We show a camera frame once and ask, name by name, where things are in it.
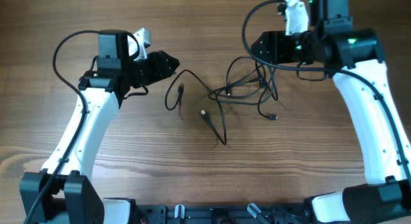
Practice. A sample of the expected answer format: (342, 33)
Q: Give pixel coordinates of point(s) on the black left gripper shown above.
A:
(159, 67)

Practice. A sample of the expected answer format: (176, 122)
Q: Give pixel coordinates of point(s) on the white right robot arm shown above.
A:
(319, 36)

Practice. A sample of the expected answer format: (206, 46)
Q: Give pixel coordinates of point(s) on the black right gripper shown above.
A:
(273, 44)

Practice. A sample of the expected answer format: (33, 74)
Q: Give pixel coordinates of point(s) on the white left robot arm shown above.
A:
(62, 191)

